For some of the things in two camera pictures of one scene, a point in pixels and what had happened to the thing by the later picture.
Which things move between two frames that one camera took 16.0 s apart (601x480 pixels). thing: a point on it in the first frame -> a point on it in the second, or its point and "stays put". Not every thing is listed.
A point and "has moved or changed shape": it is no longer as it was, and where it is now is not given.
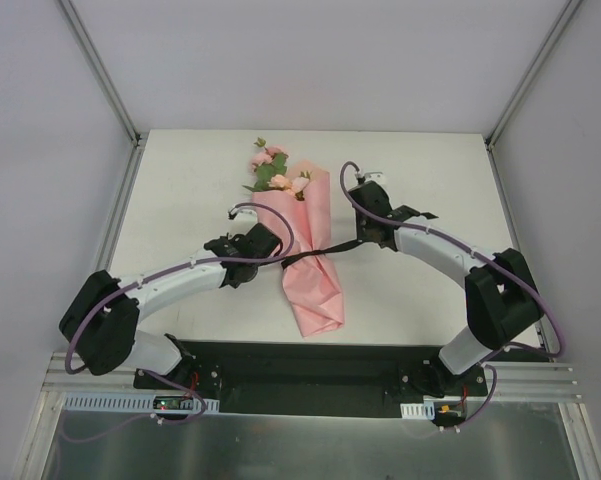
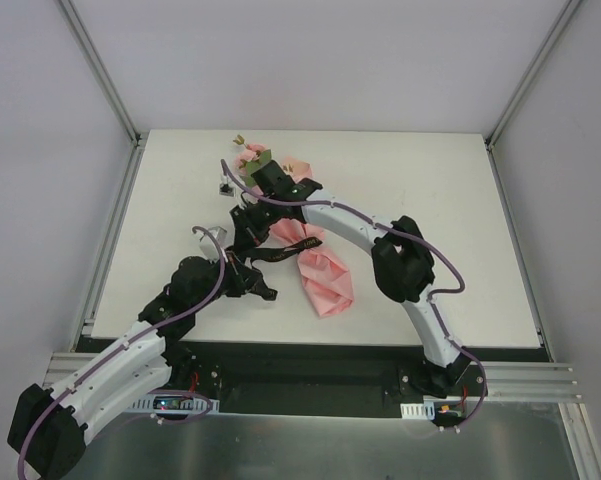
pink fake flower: [266, 164] has moved or changed shape
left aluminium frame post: [98, 70] stays put
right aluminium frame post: [546, 49] stays put
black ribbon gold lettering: [291, 259] -> [274, 254]
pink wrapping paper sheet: [313, 282] has moved or changed shape
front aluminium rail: [555, 381] stays put
